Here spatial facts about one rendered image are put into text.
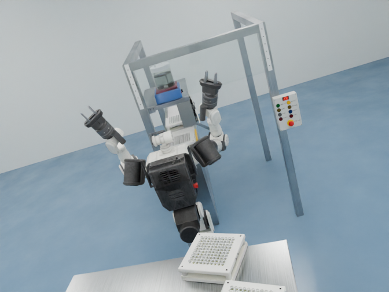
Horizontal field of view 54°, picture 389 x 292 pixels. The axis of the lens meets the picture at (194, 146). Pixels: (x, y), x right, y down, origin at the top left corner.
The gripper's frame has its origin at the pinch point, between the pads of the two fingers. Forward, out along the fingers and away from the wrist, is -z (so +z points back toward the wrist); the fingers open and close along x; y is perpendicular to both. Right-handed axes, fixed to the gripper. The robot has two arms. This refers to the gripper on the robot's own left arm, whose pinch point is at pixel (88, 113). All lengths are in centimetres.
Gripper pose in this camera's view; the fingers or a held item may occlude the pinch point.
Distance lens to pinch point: 220.4
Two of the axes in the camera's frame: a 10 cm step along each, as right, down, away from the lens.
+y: 5.7, 3.1, -7.6
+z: 5.0, 6.1, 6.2
